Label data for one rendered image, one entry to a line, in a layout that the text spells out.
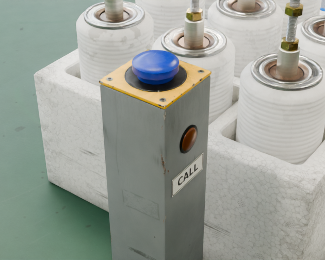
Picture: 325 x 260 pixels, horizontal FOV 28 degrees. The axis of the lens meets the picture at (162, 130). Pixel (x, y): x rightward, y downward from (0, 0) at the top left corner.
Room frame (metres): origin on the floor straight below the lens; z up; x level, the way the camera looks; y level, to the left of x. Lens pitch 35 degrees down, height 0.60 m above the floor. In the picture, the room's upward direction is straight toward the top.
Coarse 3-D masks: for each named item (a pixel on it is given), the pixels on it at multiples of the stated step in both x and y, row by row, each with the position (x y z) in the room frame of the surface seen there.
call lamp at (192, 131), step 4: (192, 128) 0.46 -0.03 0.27; (188, 132) 0.46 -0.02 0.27; (192, 132) 0.46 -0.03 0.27; (196, 132) 0.46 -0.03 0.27; (184, 136) 0.45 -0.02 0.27; (188, 136) 0.45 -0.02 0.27; (192, 136) 0.46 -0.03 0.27; (196, 136) 0.46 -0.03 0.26; (184, 140) 0.45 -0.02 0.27; (188, 140) 0.45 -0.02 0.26; (192, 140) 0.46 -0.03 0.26; (184, 144) 0.45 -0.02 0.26; (188, 144) 0.45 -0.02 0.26; (192, 144) 0.46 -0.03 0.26; (184, 148) 0.45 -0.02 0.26; (188, 148) 0.45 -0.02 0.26
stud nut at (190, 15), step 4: (188, 8) 0.67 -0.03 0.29; (200, 8) 0.67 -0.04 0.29; (188, 12) 0.66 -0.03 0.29; (192, 12) 0.66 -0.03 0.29; (196, 12) 0.66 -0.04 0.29; (200, 12) 0.66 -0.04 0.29; (188, 16) 0.66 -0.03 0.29; (192, 16) 0.65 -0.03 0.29; (196, 16) 0.65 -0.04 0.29; (200, 16) 0.66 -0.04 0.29; (192, 20) 0.65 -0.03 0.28; (196, 20) 0.65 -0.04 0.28
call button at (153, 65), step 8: (136, 56) 0.49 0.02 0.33; (144, 56) 0.49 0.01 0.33; (152, 56) 0.49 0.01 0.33; (160, 56) 0.49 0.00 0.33; (168, 56) 0.49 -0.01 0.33; (136, 64) 0.47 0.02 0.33; (144, 64) 0.47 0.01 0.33; (152, 64) 0.47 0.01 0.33; (160, 64) 0.47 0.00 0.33; (168, 64) 0.47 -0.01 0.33; (176, 64) 0.47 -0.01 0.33; (136, 72) 0.47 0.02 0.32; (144, 72) 0.46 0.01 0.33; (152, 72) 0.46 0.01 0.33; (160, 72) 0.46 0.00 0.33; (168, 72) 0.46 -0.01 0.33; (176, 72) 0.47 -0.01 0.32; (144, 80) 0.47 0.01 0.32; (152, 80) 0.46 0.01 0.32; (160, 80) 0.46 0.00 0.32; (168, 80) 0.47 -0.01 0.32
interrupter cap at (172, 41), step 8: (168, 32) 0.68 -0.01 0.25; (176, 32) 0.68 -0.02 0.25; (208, 32) 0.68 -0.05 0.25; (216, 32) 0.68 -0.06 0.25; (168, 40) 0.66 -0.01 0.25; (176, 40) 0.66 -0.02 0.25; (208, 40) 0.67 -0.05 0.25; (216, 40) 0.66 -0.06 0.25; (224, 40) 0.66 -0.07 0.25; (168, 48) 0.64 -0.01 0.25; (176, 48) 0.64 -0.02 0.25; (184, 48) 0.64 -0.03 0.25; (192, 48) 0.64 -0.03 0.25; (200, 48) 0.64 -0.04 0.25; (208, 48) 0.64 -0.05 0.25; (216, 48) 0.64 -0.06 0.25; (224, 48) 0.65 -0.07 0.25; (184, 56) 0.63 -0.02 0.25; (192, 56) 0.63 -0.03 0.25; (200, 56) 0.63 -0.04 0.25; (208, 56) 0.63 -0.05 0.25
